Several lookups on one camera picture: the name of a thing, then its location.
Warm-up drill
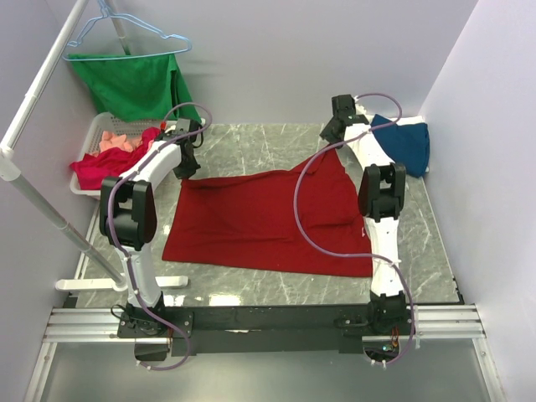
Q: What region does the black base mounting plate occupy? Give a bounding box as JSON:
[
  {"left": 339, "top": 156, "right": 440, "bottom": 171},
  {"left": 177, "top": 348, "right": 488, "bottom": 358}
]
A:
[{"left": 116, "top": 301, "right": 416, "bottom": 362}]

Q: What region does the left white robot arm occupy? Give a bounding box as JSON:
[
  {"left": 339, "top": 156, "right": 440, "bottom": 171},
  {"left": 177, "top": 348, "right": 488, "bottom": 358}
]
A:
[{"left": 100, "top": 121, "right": 204, "bottom": 337}]

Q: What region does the dark red t shirt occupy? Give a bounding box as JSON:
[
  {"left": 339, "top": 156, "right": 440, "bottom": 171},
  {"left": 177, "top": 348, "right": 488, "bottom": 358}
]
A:
[{"left": 162, "top": 150, "right": 373, "bottom": 277}]

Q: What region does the green t shirt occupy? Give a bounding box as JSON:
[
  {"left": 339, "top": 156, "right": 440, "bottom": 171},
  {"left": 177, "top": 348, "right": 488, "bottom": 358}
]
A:
[{"left": 69, "top": 54, "right": 201, "bottom": 122}]

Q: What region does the aluminium rail frame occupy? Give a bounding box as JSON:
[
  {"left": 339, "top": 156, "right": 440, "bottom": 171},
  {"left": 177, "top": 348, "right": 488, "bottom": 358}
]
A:
[{"left": 24, "top": 305, "right": 507, "bottom": 401}]

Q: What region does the light blue wire hanger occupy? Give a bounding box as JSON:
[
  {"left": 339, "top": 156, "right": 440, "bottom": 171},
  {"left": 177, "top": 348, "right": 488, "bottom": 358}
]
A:
[{"left": 66, "top": 1, "right": 193, "bottom": 62}]

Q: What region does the peach pink garment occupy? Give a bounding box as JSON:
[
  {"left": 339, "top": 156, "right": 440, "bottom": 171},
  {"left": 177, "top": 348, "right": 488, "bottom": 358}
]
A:
[{"left": 99, "top": 131, "right": 142, "bottom": 152}]

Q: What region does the white laundry basket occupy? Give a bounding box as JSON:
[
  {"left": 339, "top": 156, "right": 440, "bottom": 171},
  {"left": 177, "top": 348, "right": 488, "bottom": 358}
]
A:
[{"left": 70, "top": 112, "right": 162, "bottom": 198}]

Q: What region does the magenta t shirt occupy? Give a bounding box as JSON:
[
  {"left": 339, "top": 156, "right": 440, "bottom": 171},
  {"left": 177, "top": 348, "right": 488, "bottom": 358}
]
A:
[{"left": 70, "top": 127, "right": 160, "bottom": 190}]

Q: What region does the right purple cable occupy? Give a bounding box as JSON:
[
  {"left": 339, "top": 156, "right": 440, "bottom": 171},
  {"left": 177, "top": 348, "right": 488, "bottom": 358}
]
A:
[{"left": 294, "top": 92, "right": 416, "bottom": 366}]

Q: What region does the folded blue t shirt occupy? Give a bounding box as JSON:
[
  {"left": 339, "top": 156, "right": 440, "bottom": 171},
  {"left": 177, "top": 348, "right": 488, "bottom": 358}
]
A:
[{"left": 371, "top": 114, "right": 430, "bottom": 178}]

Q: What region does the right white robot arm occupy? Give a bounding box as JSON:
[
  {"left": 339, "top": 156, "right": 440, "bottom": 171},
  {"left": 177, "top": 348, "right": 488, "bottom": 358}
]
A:
[{"left": 320, "top": 95, "right": 408, "bottom": 334}]

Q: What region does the folded white t shirt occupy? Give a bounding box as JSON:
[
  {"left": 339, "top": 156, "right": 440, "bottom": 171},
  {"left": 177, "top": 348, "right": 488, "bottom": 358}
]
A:
[{"left": 352, "top": 116, "right": 425, "bottom": 168}]

